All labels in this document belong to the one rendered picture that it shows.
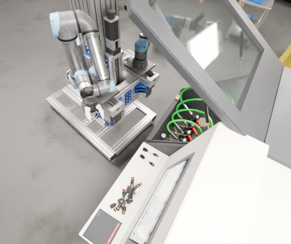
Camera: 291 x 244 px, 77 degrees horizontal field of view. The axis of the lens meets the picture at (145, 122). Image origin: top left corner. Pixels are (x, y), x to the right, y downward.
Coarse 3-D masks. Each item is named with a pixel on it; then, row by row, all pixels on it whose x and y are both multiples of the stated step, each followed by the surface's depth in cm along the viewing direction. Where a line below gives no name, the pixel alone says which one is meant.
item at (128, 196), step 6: (132, 180) 117; (132, 186) 117; (138, 186) 116; (126, 192) 114; (132, 192) 114; (120, 198) 113; (126, 198) 113; (114, 204) 110; (120, 204) 110; (126, 204) 112; (114, 210) 109
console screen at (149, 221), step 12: (192, 156) 83; (168, 168) 109; (180, 168) 87; (168, 180) 93; (180, 180) 77; (156, 192) 98; (168, 192) 81; (156, 204) 85; (168, 204) 71; (144, 216) 90; (156, 216) 74; (144, 228) 79; (156, 228) 67; (132, 240) 82; (144, 240) 70
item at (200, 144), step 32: (224, 128) 80; (192, 160) 81; (224, 160) 71; (256, 160) 72; (192, 192) 64; (224, 192) 65; (256, 192) 65; (160, 224) 67; (192, 224) 58; (224, 224) 59
